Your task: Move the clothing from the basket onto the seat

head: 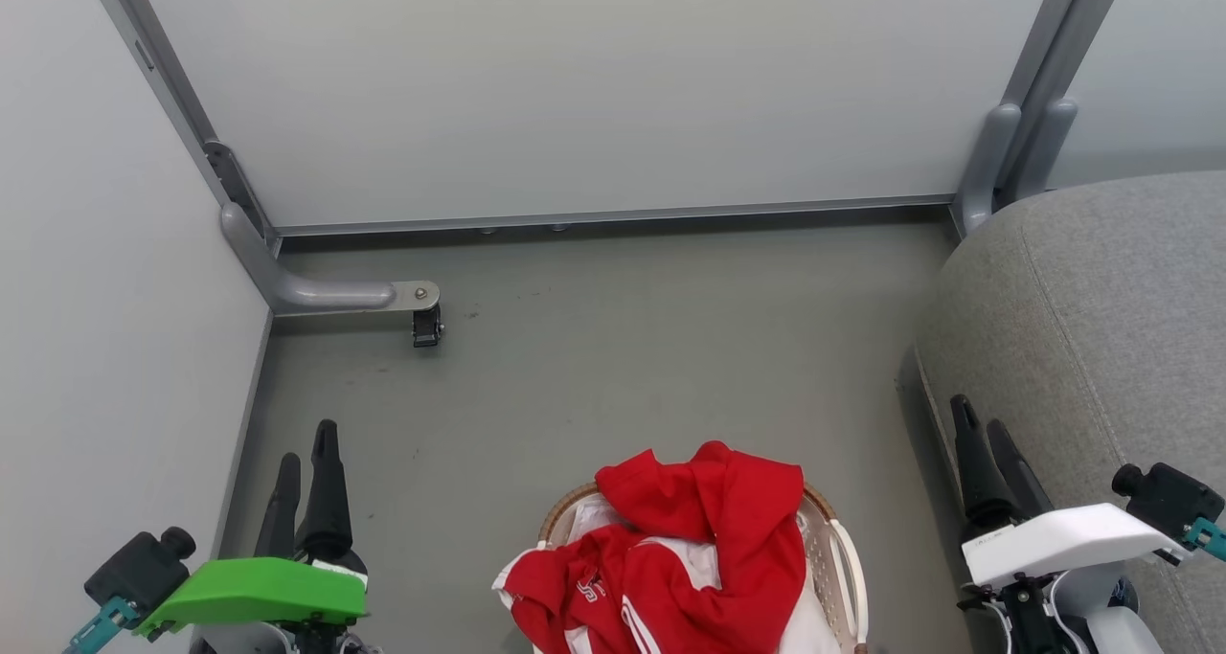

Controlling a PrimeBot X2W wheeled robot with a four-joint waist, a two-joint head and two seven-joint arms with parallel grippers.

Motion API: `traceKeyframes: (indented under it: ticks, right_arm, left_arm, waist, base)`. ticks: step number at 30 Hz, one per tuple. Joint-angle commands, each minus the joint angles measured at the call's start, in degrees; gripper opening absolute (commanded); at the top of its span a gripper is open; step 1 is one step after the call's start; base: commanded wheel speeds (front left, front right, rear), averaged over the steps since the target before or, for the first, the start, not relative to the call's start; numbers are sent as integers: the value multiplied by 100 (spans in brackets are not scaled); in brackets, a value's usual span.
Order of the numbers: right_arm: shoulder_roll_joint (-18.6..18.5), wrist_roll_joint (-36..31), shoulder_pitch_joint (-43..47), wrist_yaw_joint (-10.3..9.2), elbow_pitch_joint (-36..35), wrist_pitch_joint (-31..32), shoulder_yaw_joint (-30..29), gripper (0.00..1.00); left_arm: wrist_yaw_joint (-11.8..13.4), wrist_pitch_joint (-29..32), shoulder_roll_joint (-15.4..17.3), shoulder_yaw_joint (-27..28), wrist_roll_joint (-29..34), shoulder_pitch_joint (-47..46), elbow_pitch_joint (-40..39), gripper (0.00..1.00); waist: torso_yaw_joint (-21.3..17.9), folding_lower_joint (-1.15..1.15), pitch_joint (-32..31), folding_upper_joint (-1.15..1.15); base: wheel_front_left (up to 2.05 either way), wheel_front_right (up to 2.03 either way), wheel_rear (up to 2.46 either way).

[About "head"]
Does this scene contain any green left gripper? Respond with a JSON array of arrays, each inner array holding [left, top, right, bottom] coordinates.
[[134, 419, 371, 636]]

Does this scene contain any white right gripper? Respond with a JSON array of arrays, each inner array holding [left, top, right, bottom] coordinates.
[[950, 395, 1189, 654]]

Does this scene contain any red and white garment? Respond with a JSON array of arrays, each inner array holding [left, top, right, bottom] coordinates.
[[493, 440, 844, 654]]

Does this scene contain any grey fabric sofa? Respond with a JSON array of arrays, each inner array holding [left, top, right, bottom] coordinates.
[[915, 170, 1226, 654]]

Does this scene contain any beige plastic laundry basket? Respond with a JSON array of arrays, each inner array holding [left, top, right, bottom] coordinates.
[[536, 482, 871, 654]]

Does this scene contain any grey partition post with foot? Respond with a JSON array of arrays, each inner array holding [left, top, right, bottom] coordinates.
[[81, 0, 443, 316]]

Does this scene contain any teal right camera bracket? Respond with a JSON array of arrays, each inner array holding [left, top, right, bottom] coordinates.
[[1183, 517, 1226, 562]]

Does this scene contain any teal camera bracket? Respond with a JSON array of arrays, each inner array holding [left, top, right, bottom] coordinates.
[[1183, 517, 1226, 562], [63, 597, 145, 654]]

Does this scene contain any teal left camera bracket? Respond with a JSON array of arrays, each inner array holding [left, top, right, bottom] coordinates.
[[63, 597, 145, 654]]

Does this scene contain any grey double partition post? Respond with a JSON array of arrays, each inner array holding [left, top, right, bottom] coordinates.
[[951, 0, 1136, 237]]

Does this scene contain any grey partition bottom rail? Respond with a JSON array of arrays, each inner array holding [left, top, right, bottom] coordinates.
[[273, 192, 959, 239]]

